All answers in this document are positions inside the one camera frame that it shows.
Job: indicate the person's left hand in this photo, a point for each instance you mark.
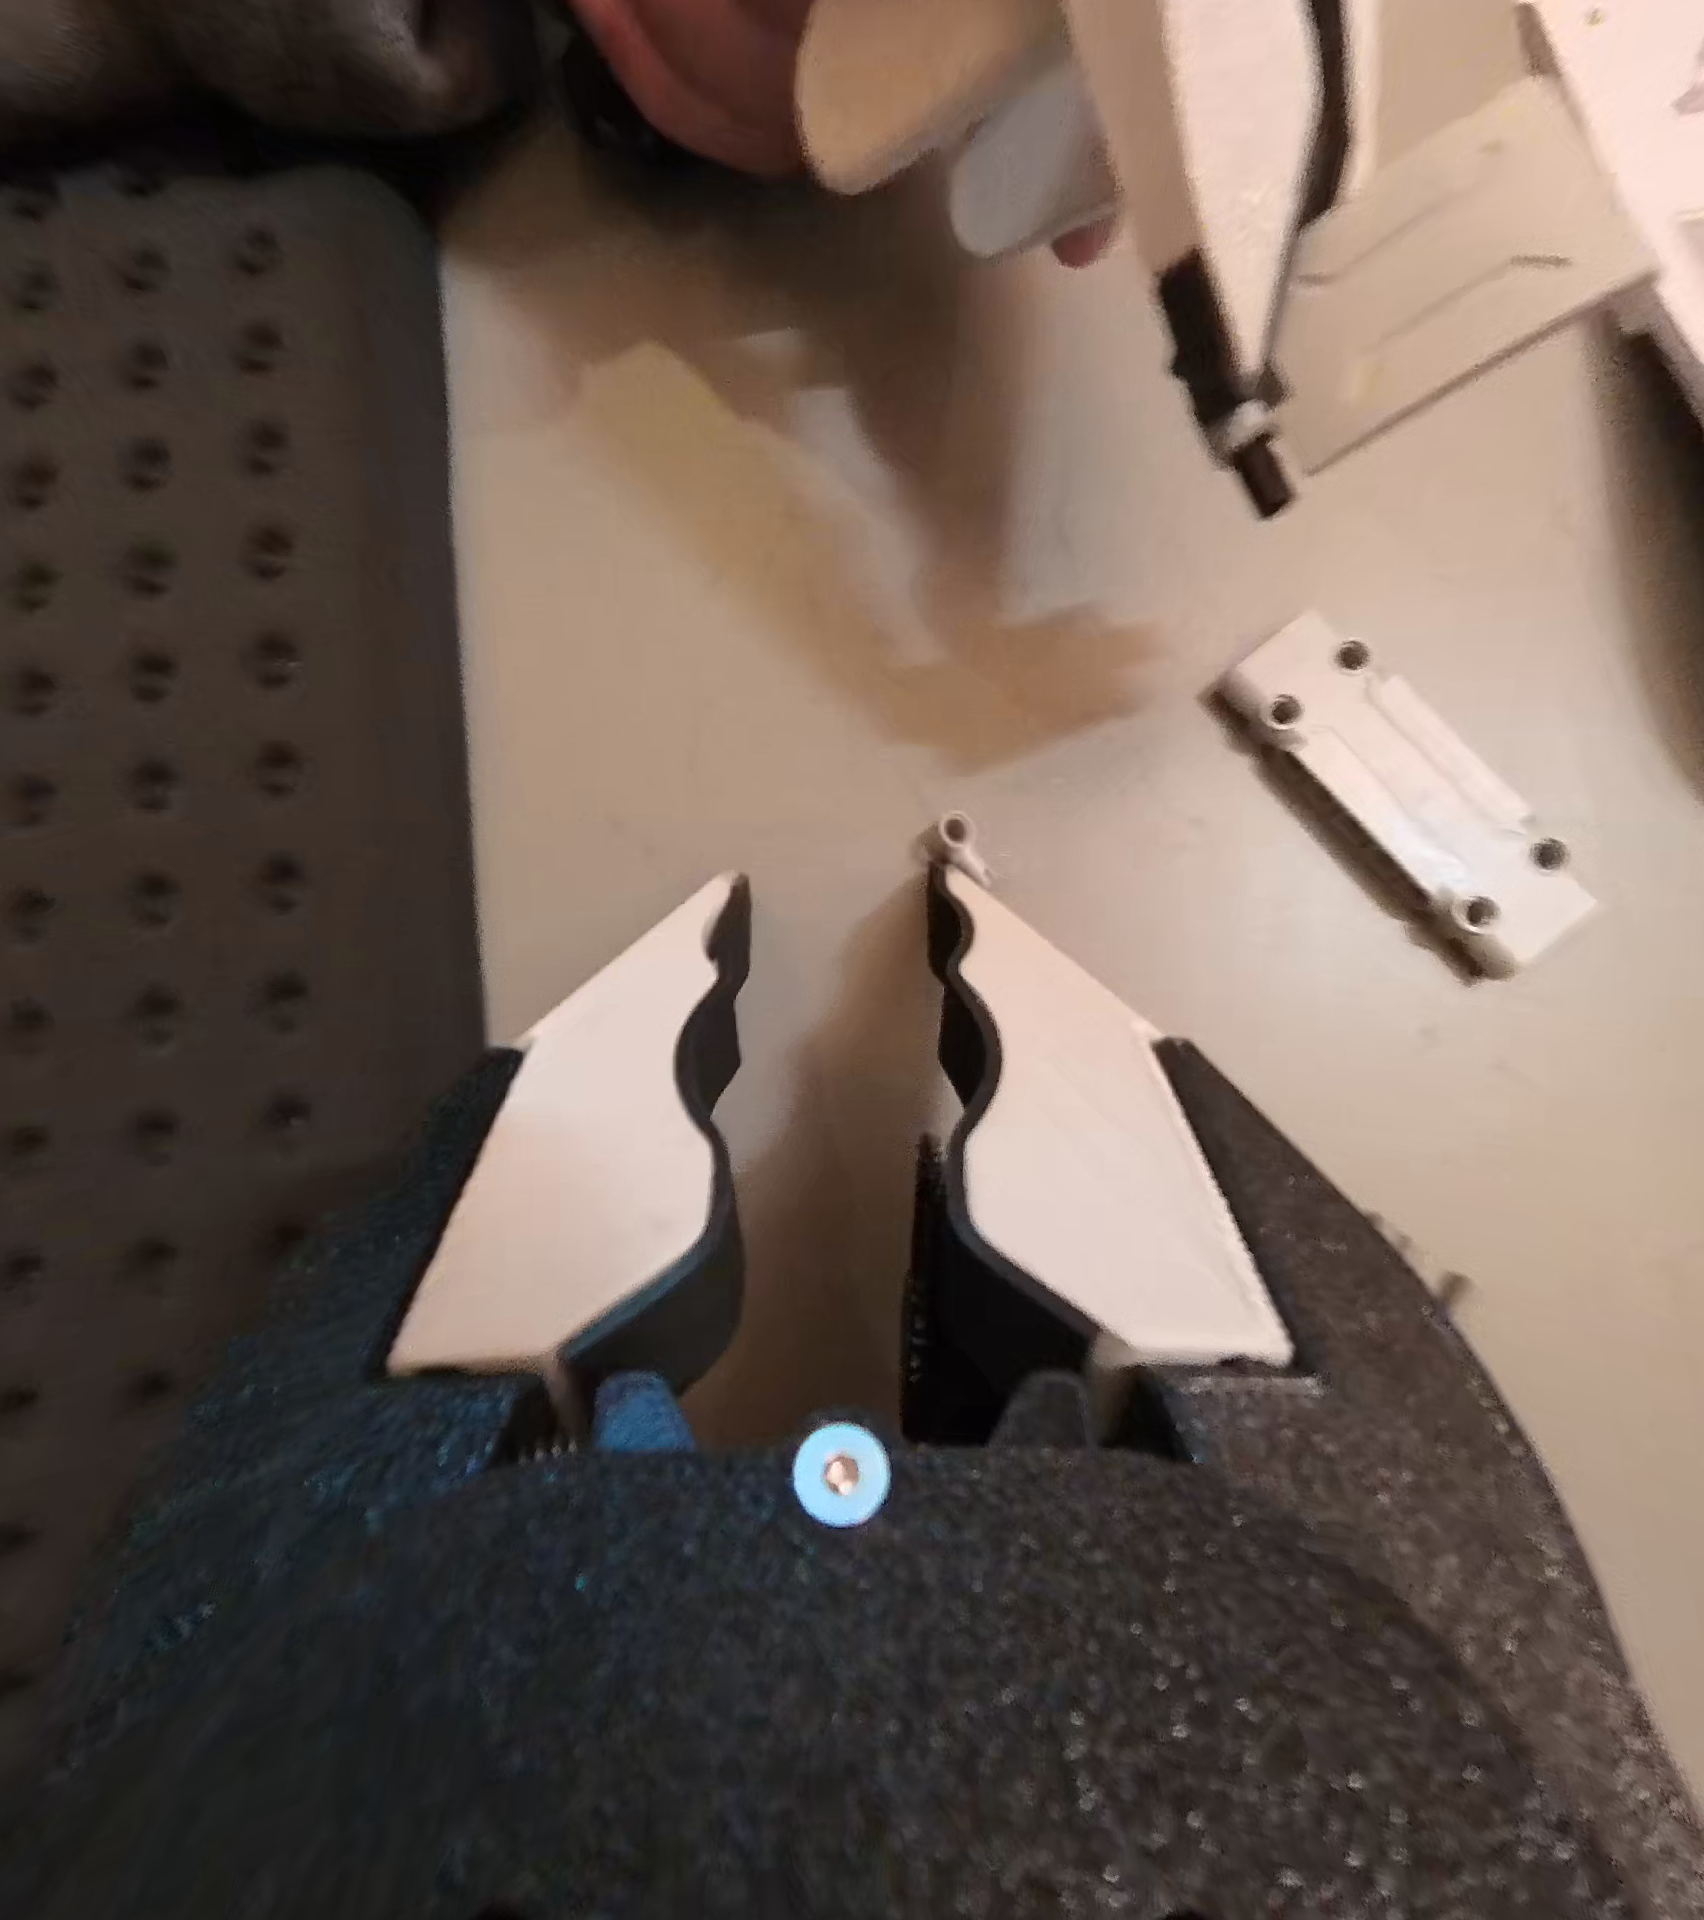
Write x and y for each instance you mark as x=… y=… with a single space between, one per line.
x=687 y=75

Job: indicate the small grey connector piece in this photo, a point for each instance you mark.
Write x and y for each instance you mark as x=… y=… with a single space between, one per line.
x=954 y=843

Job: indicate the white instruction booklet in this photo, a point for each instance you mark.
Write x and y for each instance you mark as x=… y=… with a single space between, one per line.
x=1693 y=224

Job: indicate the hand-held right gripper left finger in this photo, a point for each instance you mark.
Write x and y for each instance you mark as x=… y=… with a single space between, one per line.
x=566 y=1171

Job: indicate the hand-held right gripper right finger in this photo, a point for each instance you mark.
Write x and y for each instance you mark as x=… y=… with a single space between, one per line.
x=1107 y=1185

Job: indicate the grey flat panel with holes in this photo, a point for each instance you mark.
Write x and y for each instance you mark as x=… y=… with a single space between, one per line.
x=1406 y=795

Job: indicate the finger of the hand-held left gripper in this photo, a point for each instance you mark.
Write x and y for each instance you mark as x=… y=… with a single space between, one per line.
x=1213 y=134

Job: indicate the grey desk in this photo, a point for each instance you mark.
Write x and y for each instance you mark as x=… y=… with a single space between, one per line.
x=1617 y=1200

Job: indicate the person's grey sweater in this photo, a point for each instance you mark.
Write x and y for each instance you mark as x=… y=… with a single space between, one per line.
x=193 y=75

